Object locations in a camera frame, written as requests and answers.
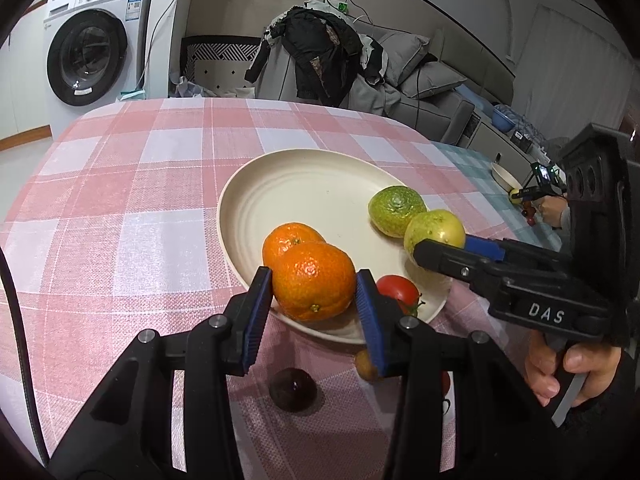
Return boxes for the grey cushion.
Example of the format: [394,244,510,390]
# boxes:
[382,30,431,88]
[400,62,468,101]

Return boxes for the pink checkered tablecloth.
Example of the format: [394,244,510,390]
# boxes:
[0,97,551,480]

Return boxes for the person's right hand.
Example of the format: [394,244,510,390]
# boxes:
[525,332,624,409]

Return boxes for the teal checkered tablecloth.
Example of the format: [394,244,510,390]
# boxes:
[432,141,568,256]

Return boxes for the yellow passion fruit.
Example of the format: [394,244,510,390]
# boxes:
[403,209,467,265]

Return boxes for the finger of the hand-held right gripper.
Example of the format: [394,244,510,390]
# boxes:
[464,235,574,287]
[413,238,507,302]

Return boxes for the orange mandarin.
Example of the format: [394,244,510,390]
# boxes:
[271,241,357,323]
[262,222,327,271]

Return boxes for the grey jacket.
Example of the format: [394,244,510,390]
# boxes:
[347,77,401,117]

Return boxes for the black cable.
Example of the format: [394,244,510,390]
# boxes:
[0,247,53,466]

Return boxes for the dark purple round fruit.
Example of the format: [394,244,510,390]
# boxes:
[269,367,318,413]

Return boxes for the grey side cabinet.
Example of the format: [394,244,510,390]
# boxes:
[462,110,556,171]

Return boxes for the green citrus fruit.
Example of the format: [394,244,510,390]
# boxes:
[368,185,427,238]

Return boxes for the cream bowl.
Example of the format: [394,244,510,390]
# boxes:
[490,161,523,192]

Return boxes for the grey sofa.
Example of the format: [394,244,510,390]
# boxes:
[345,27,516,148]

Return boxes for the cream round plate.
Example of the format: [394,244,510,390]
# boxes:
[216,148,453,345]

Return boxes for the white lower cabinets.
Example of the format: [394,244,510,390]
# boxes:
[0,7,53,143]

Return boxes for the person's right forearm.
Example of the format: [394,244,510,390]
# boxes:
[582,347,640,466]

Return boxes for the blue basin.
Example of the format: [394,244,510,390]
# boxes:
[491,105,518,133]

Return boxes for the brown longan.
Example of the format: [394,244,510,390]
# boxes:
[355,349,378,382]

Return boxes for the pile of dark clothes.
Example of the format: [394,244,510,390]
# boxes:
[244,5,386,108]

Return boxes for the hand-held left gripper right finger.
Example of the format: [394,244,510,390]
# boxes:
[355,268,576,480]

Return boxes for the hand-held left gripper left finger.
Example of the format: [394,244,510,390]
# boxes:
[47,266,275,480]

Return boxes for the white washing machine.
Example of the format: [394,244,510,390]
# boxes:
[44,0,160,133]

